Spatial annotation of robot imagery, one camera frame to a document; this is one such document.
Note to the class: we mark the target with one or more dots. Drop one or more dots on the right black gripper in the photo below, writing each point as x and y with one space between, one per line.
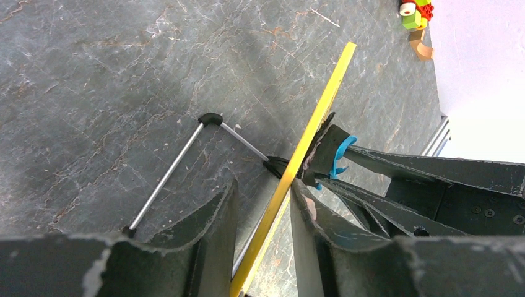
484 203

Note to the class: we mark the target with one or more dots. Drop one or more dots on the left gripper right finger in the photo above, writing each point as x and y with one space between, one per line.
334 257

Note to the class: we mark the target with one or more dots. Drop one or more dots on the blue black whiteboard eraser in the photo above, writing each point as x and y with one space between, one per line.
329 145

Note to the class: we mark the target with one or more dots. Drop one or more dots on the yellow framed whiteboard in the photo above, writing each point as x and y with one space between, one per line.
251 102

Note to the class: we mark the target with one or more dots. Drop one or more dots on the colourful toy brick car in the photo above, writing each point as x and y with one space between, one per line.
416 14

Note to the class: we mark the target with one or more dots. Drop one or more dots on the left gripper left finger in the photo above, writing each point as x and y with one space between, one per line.
194 257

